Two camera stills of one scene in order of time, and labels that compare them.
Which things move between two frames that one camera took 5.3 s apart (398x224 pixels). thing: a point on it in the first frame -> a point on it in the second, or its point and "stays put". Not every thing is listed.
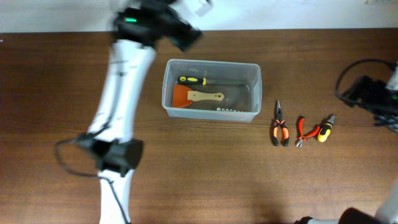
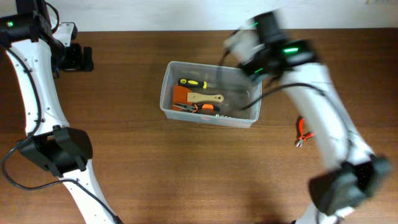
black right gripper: [363, 93] -> [252, 70]
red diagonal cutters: [303, 137] stays put
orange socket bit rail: [219, 109] -> [217, 116]
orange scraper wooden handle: [183, 96] stays put
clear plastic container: [212, 90] stays put
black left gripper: [185, 38] -> [74, 56]
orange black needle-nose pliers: [279, 121] -> [196, 107]
